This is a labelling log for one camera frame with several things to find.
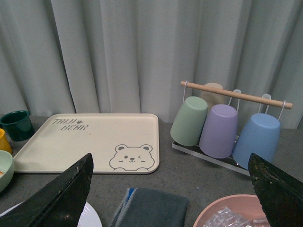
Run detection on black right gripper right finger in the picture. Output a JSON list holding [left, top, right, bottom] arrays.
[[248, 153, 303, 227]]

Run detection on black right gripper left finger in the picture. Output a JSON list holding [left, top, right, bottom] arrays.
[[0, 153, 94, 227]]

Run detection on white ribbed plate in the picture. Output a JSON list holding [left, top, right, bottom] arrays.
[[0, 202, 102, 227]]

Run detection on pink bowl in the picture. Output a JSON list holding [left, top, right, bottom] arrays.
[[193, 194, 265, 227]]

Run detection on clear plastic ice cubes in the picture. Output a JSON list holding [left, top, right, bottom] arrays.
[[203, 207, 270, 227]]

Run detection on blue plastic cup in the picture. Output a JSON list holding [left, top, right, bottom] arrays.
[[232, 113, 280, 169]]

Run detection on light green bowl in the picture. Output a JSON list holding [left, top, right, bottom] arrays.
[[0, 150, 15, 192]]

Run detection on grey blue folded cloth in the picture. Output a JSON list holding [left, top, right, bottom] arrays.
[[110, 188, 189, 227]]

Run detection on yellow enamel mug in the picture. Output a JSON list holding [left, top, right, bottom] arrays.
[[0, 129, 12, 154]]

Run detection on purple plastic cup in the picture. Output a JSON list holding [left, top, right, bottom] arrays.
[[199, 104, 238, 158]]

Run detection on cream bear serving tray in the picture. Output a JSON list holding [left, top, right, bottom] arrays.
[[14, 113, 160, 174]]

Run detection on dark green enamel mug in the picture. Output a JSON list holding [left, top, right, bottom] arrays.
[[0, 110, 35, 141]]

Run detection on green plastic cup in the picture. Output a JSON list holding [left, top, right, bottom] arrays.
[[170, 96, 208, 146]]

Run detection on beige plastic cup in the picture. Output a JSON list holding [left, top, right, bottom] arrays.
[[200, 83, 225, 112]]

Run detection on white curtain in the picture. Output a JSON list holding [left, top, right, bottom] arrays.
[[0, 0, 303, 129]]

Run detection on white wire cup rack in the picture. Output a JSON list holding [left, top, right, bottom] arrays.
[[170, 96, 281, 175]]

